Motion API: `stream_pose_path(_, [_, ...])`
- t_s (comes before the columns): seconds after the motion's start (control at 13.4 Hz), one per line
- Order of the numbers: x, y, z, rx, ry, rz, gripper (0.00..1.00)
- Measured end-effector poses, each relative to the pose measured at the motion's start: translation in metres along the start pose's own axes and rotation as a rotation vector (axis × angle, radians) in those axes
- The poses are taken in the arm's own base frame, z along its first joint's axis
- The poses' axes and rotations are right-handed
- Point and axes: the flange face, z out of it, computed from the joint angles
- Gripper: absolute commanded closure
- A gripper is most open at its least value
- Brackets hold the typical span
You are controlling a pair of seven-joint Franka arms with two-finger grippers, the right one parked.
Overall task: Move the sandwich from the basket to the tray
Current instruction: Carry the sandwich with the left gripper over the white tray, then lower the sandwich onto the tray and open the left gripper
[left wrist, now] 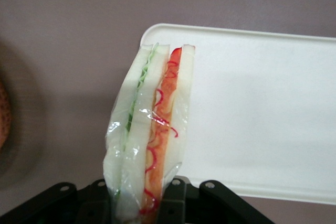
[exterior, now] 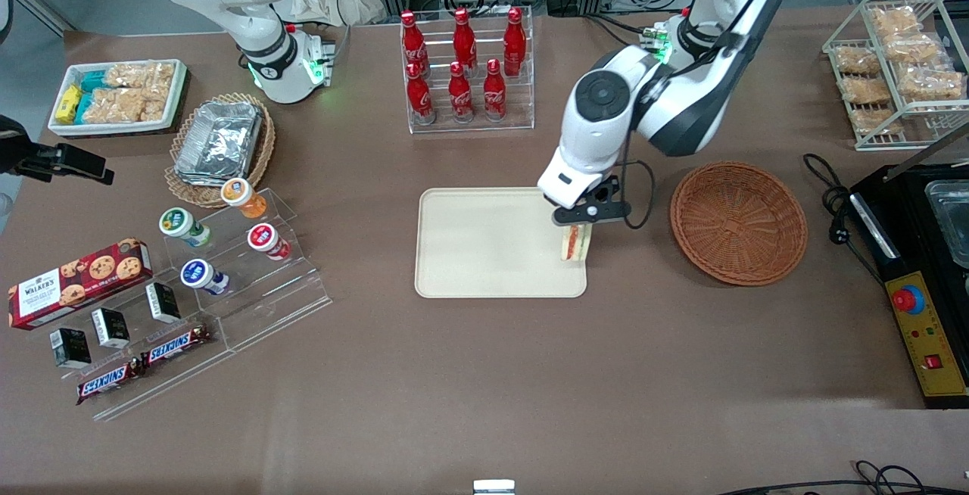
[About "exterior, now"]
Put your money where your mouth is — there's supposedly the sandwich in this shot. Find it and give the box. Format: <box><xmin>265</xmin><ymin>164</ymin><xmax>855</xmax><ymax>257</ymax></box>
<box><xmin>560</xmin><ymin>224</ymin><xmax>591</xmax><ymax>263</ymax></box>

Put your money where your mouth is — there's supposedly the cream plastic tray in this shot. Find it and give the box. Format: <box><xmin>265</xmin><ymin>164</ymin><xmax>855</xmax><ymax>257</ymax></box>
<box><xmin>414</xmin><ymin>187</ymin><xmax>589</xmax><ymax>300</ymax></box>

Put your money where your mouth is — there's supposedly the round brown wicker basket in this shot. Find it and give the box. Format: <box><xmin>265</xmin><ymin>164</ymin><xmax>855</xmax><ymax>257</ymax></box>
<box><xmin>670</xmin><ymin>160</ymin><xmax>809</xmax><ymax>287</ymax></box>

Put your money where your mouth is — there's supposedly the oval light wicker basket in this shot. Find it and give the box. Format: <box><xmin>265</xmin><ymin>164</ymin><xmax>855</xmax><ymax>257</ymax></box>
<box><xmin>164</xmin><ymin>92</ymin><xmax>277</xmax><ymax>210</ymax></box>

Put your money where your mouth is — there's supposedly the clear acrylic bottle rack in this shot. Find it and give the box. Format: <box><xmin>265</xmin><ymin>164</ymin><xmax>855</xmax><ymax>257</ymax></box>
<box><xmin>399</xmin><ymin>5</ymin><xmax>535</xmax><ymax>135</ymax></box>

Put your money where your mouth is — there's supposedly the red cola bottle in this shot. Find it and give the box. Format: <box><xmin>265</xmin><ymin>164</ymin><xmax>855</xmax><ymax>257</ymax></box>
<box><xmin>448</xmin><ymin>61</ymin><xmax>475</xmax><ymax>124</ymax></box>
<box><xmin>503</xmin><ymin>8</ymin><xmax>528</xmax><ymax>77</ymax></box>
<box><xmin>453</xmin><ymin>8</ymin><xmax>478</xmax><ymax>72</ymax></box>
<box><xmin>483</xmin><ymin>58</ymin><xmax>508</xmax><ymax>123</ymax></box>
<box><xmin>407</xmin><ymin>62</ymin><xmax>437</xmax><ymax>126</ymax></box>
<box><xmin>400</xmin><ymin>11</ymin><xmax>430</xmax><ymax>73</ymax></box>

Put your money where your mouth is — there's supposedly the clear acrylic stepped display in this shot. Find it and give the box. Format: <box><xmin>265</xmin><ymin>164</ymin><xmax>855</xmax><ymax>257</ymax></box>
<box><xmin>76</xmin><ymin>187</ymin><xmax>334</xmax><ymax>422</ymax></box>

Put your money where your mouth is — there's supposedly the red lid yogurt cup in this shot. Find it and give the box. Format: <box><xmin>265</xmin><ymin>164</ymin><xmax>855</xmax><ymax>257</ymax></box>
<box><xmin>247</xmin><ymin>223</ymin><xmax>291</xmax><ymax>262</ymax></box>

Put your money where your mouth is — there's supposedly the rice cracker snack bag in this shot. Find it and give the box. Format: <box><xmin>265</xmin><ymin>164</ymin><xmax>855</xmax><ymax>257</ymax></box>
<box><xmin>833</xmin><ymin>46</ymin><xmax>883</xmax><ymax>76</ymax></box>
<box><xmin>104</xmin><ymin>61</ymin><xmax>177</xmax><ymax>92</ymax></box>
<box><xmin>840</xmin><ymin>75</ymin><xmax>895</xmax><ymax>107</ymax></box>
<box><xmin>869</xmin><ymin>7</ymin><xmax>923</xmax><ymax>36</ymax></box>
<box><xmin>85</xmin><ymin>86</ymin><xmax>170</xmax><ymax>124</ymax></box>
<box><xmin>852</xmin><ymin>107</ymin><xmax>906</xmax><ymax>137</ymax></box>
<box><xmin>897</xmin><ymin>64</ymin><xmax>967</xmax><ymax>101</ymax></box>
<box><xmin>882</xmin><ymin>33</ymin><xmax>944</xmax><ymax>65</ymax></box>

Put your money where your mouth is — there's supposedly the orange lid yogurt cup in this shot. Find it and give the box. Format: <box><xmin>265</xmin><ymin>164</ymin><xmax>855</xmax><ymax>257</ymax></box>
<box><xmin>220</xmin><ymin>177</ymin><xmax>268</xmax><ymax>220</ymax></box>

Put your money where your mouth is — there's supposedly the stack of foil containers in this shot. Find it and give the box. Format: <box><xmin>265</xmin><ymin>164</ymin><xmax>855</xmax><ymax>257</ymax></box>
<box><xmin>173</xmin><ymin>101</ymin><xmax>264</xmax><ymax>186</ymax></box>

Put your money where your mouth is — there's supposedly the black sealing machine yellow panel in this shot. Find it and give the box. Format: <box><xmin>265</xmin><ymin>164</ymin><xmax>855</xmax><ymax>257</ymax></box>
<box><xmin>848</xmin><ymin>123</ymin><xmax>969</xmax><ymax>410</ymax></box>

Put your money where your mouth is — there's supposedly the blue lid yogurt cup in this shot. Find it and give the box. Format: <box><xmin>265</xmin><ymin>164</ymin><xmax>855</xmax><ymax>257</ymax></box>
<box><xmin>179</xmin><ymin>259</ymin><xmax>230</xmax><ymax>297</ymax></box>

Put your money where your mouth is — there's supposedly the green lid yogurt cup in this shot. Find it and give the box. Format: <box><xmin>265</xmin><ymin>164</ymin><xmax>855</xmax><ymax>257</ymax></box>
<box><xmin>158</xmin><ymin>207</ymin><xmax>212</xmax><ymax>248</ymax></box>

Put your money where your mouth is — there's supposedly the small black box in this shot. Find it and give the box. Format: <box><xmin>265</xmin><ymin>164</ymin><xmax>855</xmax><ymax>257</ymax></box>
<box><xmin>90</xmin><ymin>307</ymin><xmax>132</xmax><ymax>350</ymax></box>
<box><xmin>49</xmin><ymin>327</ymin><xmax>92</xmax><ymax>370</ymax></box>
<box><xmin>145</xmin><ymin>282</ymin><xmax>182</xmax><ymax>325</ymax></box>

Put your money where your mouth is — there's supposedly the Snickers chocolate bar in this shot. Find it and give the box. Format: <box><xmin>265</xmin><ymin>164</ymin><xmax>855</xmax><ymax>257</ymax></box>
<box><xmin>140</xmin><ymin>324</ymin><xmax>213</xmax><ymax>368</ymax></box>
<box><xmin>76</xmin><ymin>361</ymin><xmax>145</xmax><ymax>406</ymax></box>

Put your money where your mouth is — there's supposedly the white rectangular snack bin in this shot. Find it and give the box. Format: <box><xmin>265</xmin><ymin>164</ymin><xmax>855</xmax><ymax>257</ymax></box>
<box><xmin>47</xmin><ymin>58</ymin><xmax>189</xmax><ymax>139</ymax></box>

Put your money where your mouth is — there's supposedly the black clamp-like device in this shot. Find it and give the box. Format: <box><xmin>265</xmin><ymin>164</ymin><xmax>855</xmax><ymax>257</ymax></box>
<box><xmin>0</xmin><ymin>113</ymin><xmax>116</xmax><ymax>185</ymax></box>

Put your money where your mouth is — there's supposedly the red Walkers cookie box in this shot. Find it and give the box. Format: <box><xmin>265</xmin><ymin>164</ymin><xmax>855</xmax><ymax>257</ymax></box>
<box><xmin>8</xmin><ymin>238</ymin><xmax>153</xmax><ymax>331</ymax></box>

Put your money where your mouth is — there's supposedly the yellow snack packet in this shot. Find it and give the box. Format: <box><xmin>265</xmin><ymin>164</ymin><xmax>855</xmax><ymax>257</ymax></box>
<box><xmin>55</xmin><ymin>84</ymin><xmax>83</xmax><ymax>123</ymax></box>

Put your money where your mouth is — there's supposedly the grey metal bar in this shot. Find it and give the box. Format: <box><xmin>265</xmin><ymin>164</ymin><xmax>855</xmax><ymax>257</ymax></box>
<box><xmin>14</xmin><ymin>0</ymin><xmax>77</xmax><ymax>39</ymax></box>

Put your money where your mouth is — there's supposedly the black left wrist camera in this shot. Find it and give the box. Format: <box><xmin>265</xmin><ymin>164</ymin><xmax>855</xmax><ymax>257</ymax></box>
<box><xmin>552</xmin><ymin>177</ymin><xmax>633</xmax><ymax>226</ymax></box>

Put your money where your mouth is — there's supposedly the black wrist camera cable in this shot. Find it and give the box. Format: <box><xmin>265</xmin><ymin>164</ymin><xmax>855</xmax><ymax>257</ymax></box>
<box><xmin>617</xmin><ymin>158</ymin><xmax>656</xmax><ymax>231</ymax></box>

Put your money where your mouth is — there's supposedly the black power cable with plug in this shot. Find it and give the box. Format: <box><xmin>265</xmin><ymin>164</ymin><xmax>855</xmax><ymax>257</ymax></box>
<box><xmin>802</xmin><ymin>153</ymin><xmax>885</xmax><ymax>285</ymax></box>

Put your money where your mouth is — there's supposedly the white wire shelf rack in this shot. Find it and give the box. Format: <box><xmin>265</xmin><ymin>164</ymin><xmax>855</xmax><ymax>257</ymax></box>
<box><xmin>822</xmin><ymin>0</ymin><xmax>969</xmax><ymax>152</ymax></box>

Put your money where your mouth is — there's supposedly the black floor cable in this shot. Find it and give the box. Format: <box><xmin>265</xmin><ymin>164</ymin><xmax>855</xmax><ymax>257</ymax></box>
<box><xmin>715</xmin><ymin>461</ymin><xmax>969</xmax><ymax>495</ymax></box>

